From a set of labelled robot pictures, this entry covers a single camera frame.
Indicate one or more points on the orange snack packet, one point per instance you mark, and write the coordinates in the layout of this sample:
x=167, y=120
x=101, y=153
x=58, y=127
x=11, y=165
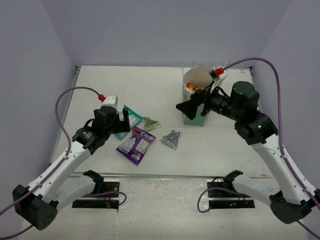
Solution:
x=191, y=87

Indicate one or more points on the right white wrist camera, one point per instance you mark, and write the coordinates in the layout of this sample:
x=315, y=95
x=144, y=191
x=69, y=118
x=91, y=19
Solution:
x=218, y=76

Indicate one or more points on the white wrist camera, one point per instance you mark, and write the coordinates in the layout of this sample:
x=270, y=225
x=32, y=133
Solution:
x=110, y=101
x=218, y=76

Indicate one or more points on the small green wrapper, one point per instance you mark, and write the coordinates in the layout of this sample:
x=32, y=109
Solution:
x=150, y=124

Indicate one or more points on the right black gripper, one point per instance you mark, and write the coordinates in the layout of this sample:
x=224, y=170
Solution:
x=190, y=107

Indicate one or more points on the green paper bag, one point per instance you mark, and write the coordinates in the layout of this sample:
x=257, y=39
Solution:
x=199, y=76

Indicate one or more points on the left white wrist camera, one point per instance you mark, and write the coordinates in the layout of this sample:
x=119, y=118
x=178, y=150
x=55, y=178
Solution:
x=110, y=101

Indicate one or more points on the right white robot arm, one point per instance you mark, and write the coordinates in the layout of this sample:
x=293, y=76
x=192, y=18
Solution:
x=293, y=197

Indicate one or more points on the purple snack packet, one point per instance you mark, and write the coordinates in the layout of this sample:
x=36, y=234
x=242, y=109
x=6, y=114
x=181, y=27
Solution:
x=134, y=148

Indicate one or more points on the red chips bag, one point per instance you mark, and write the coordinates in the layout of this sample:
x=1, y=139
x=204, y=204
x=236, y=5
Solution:
x=198, y=88

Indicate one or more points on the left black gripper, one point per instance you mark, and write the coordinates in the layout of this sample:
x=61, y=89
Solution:
x=116, y=124

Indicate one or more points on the silver foil wrapper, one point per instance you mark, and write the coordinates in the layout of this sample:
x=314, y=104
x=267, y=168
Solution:
x=171, y=139

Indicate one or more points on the teal snack packet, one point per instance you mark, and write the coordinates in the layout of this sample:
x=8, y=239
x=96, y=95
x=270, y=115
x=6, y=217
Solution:
x=134, y=120

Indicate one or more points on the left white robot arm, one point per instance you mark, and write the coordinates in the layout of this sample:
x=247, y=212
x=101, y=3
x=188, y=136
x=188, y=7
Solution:
x=39, y=202

